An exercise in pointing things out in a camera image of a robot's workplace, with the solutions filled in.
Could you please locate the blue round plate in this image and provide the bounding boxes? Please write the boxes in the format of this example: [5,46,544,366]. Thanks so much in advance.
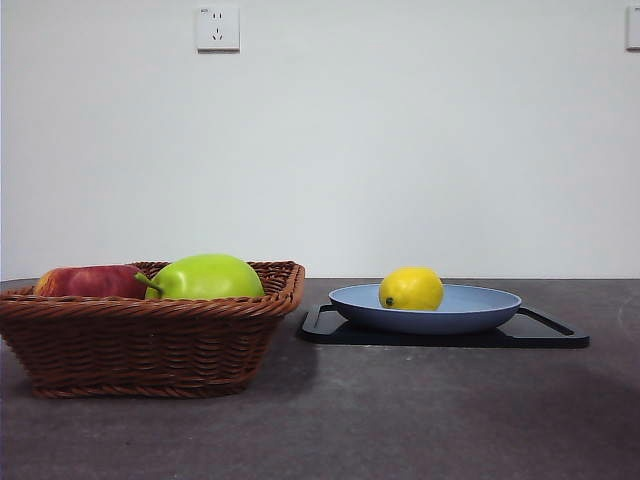
[328,283,523,336]

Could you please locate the brown woven wicker basket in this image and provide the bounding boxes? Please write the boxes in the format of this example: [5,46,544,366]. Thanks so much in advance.
[0,259,306,400]

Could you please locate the white wall socket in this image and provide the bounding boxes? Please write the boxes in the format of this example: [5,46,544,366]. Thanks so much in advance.
[626,5,640,52]
[195,3,241,54]

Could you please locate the yellow lemon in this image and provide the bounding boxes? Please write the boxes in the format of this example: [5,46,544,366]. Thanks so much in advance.
[378,266,445,312]

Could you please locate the green apple with stem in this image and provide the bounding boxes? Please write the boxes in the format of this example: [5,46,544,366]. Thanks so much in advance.
[133,252,265,301]

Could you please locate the black flat tray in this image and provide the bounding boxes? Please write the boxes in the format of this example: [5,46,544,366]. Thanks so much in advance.
[298,303,591,350]

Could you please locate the red apple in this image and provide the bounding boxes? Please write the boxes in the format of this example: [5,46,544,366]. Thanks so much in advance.
[33,264,149,300]

